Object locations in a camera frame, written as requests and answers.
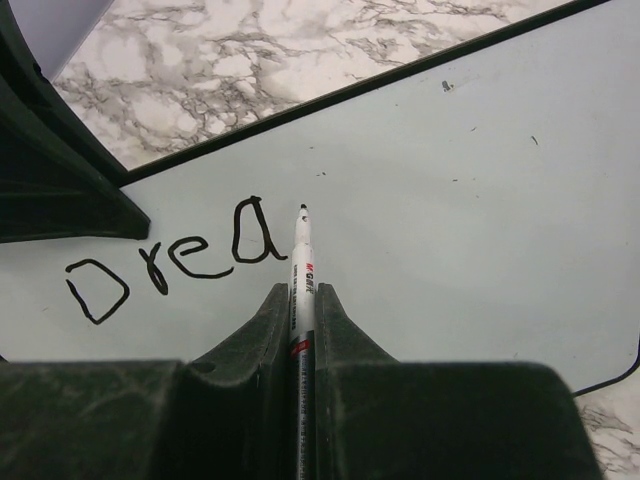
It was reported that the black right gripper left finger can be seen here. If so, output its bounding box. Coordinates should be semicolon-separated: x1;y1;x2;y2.
1;284;288;479

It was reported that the white whiteboard marker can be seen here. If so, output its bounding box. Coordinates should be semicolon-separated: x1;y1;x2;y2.
289;204;316;479

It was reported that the white whiteboard black frame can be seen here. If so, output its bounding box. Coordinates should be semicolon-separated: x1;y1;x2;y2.
1;1;639;392

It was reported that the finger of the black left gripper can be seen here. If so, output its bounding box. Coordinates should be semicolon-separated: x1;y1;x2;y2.
1;2;150;243

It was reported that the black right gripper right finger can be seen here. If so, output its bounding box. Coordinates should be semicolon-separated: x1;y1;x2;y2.
315;284;601;479

